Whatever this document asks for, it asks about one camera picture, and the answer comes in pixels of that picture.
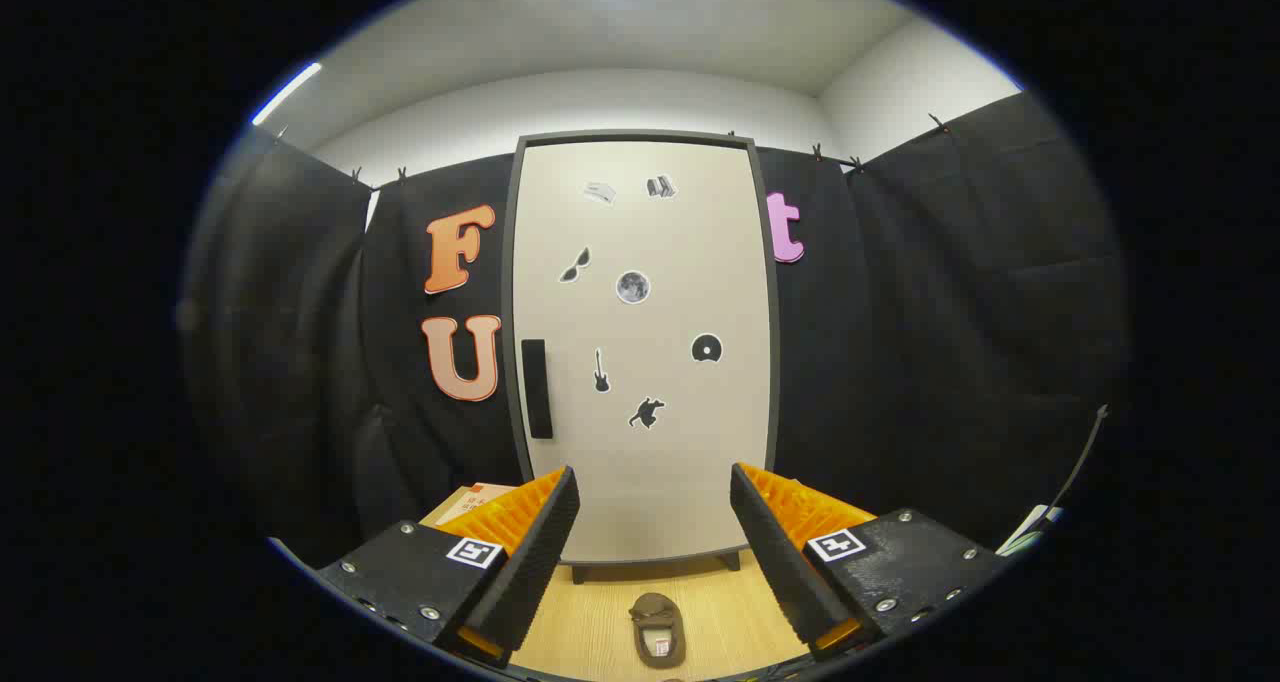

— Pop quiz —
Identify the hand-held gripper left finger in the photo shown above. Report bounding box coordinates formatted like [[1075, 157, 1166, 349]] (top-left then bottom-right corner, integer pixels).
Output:
[[318, 465, 581, 669]]

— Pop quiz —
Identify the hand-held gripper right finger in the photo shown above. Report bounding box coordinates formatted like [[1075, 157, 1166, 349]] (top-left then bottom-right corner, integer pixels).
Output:
[[730, 462, 1011, 663]]

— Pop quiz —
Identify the dark grey shoe cabinet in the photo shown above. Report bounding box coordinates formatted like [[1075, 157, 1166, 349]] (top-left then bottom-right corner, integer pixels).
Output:
[[500, 130, 783, 585]]

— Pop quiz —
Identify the brown fuzzy shoe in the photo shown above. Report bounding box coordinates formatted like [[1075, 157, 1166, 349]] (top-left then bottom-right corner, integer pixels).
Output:
[[629, 593, 687, 669]]

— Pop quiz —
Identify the beige shoe cabinet door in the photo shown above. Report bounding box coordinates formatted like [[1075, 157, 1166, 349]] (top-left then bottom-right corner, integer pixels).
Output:
[[512, 140, 776, 563]]

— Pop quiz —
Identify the white orange cover book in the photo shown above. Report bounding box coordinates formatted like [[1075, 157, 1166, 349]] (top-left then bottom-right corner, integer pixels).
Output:
[[437, 482, 518, 528]]

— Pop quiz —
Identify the white flat sheet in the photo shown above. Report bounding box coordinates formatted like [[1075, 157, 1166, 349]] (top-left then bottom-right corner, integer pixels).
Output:
[[997, 505, 1063, 555]]

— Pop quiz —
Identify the black backdrop cloth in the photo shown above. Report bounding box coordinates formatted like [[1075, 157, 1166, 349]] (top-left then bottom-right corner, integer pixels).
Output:
[[180, 92, 1131, 563]]

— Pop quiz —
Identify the row of black cloth clips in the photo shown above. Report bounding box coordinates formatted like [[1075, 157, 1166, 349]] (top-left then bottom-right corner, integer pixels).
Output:
[[350, 112, 951, 179]]

